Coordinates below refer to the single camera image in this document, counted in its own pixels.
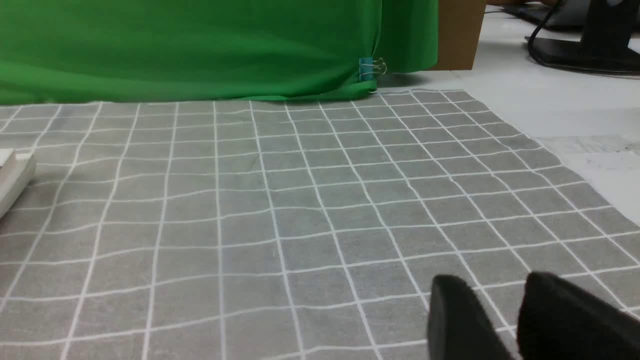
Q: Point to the blue binder clip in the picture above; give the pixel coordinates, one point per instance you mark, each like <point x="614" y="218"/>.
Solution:
<point x="369" y="68"/>

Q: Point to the brown cardboard box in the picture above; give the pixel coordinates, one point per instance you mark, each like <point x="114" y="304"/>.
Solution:
<point x="459" y="27"/>

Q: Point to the green backdrop cloth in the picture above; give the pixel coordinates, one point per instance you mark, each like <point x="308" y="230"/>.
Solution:
<point x="78" y="51"/>

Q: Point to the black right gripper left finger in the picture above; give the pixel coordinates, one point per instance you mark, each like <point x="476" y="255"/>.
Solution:
<point x="458" y="328"/>

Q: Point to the grey checked tablecloth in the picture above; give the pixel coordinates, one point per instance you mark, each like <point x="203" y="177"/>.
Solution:
<point x="246" y="230"/>

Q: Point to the black monitor stand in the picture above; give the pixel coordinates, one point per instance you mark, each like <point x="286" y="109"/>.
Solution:
<point x="603" y="48"/>

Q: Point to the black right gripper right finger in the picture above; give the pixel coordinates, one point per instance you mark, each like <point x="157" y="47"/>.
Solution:
<point x="558" y="320"/>

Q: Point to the white self-driving book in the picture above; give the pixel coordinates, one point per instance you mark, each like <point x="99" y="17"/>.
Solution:
<point x="16" y="171"/>

